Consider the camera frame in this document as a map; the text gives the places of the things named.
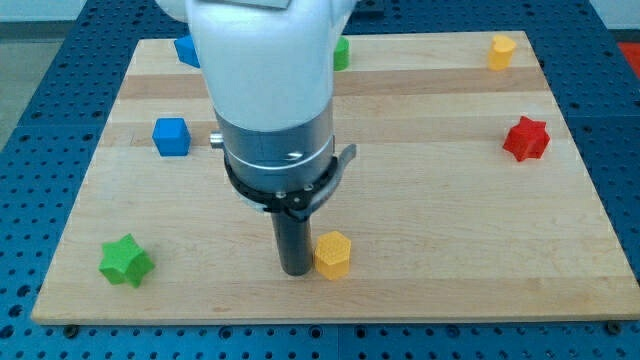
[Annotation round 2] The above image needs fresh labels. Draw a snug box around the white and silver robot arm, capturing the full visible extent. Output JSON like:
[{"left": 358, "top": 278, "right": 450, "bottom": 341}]
[{"left": 157, "top": 0, "right": 357, "bottom": 217}]

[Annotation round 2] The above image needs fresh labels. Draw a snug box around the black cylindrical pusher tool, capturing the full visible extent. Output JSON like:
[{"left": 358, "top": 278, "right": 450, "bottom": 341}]
[{"left": 271, "top": 212, "right": 313, "bottom": 276}]

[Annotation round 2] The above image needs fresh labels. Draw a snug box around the yellow hexagon block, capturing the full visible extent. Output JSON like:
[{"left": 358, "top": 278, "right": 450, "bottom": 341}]
[{"left": 314, "top": 231, "right": 351, "bottom": 280}]

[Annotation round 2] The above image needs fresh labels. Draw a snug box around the green cylinder block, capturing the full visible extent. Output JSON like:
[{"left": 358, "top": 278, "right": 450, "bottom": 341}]
[{"left": 333, "top": 36, "right": 350, "bottom": 71}]

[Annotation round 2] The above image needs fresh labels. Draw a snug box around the wooden board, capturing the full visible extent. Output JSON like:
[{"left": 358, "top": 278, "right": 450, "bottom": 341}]
[{"left": 32, "top": 31, "right": 639, "bottom": 325}]

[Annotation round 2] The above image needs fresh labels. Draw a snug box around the blue cube block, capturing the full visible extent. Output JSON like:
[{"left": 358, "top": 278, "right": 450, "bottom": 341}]
[{"left": 152, "top": 118, "right": 191, "bottom": 157}]

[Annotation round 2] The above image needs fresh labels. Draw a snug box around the blue block at top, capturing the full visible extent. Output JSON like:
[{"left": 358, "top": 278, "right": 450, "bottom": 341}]
[{"left": 174, "top": 35, "right": 200, "bottom": 68}]

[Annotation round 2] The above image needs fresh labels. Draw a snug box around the green star block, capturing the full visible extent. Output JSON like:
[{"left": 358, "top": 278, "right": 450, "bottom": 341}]
[{"left": 98, "top": 233, "right": 155, "bottom": 288}]

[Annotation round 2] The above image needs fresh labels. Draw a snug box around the red star block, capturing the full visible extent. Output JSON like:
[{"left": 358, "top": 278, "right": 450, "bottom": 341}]
[{"left": 503, "top": 116, "right": 550, "bottom": 162}]

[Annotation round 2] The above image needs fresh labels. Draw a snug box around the black clamp ring with lever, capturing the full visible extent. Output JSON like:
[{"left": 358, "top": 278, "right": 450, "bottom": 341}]
[{"left": 222, "top": 143, "right": 358, "bottom": 223}]

